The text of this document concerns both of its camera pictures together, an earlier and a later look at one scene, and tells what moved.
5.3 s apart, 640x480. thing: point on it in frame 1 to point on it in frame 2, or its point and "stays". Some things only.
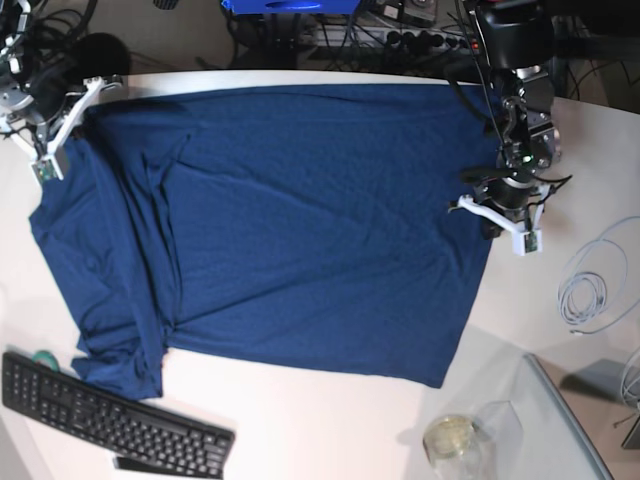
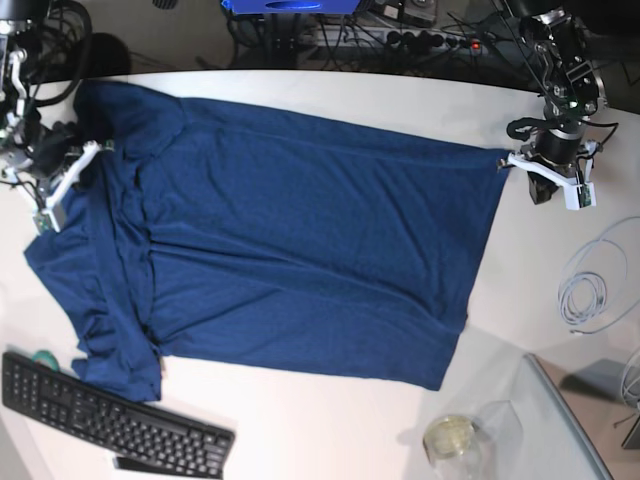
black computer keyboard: [150, 434] stays
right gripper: [510, 196] to [560, 152]
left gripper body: [35, 100] to [45, 156]
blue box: [293, 7] stays
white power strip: [361, 36] stays
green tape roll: [46, 357] stays
